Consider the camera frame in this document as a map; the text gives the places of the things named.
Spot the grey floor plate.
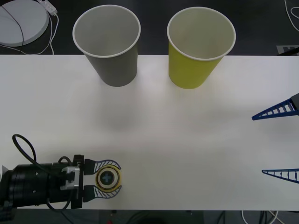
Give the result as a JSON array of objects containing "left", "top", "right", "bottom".
[{"left": 277, "top": 45, "right": 299, "bottom": 56}]

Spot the white cable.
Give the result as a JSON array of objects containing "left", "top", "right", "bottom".
[
  {"left": 242, "top": 210, "right": 280, "bottom": 224},
  {"left": 284, "top": 0, "right": 299, "bottom": 32},
  {"left": 0, "top": 13, "right": 59, "bottom": 56}
]

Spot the thin black cable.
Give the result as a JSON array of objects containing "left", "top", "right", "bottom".
[{"left": 0, "top": 4, "right": 27, "bottom": 56}]

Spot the grey plastic bin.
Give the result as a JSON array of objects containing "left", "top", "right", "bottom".
[{"left": 72, "top": 5, "right": 142, "bottom": 87}]

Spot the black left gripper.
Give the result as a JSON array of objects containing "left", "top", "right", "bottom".
[{"left": 48, "top": 154, "right": 123, "bottom": 210}]

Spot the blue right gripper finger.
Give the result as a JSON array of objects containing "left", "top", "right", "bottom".
[
  {"left": 261, "top": 168, "right": 299, "bottom": 183},
  {"left": 251, "top": 92, "right": 299, "bottom": 121}
]

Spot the white round disc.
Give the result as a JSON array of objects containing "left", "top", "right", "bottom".
[{"left": 0, "top": 0, "right": 50, "bottom": 47}]

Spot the white power strip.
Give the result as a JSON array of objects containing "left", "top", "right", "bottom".
[{"left": 38, "top": 0, "right": 58, "bottom": 15}]

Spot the yellow-green plastic bin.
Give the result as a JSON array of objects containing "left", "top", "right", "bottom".
[{"left": 166, "top": 6, "right": 236, "bottom": 90}]

